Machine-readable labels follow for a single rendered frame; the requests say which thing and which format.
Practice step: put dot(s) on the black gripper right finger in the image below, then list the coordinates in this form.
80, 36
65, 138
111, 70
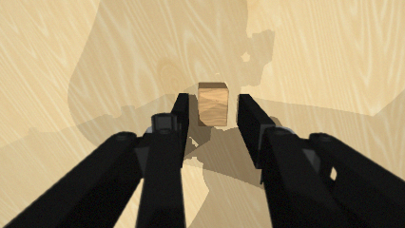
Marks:
363, 192

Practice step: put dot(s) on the light brown wooden block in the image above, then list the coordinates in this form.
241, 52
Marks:
212, 104

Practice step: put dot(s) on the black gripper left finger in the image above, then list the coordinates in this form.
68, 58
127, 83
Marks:
90, 195

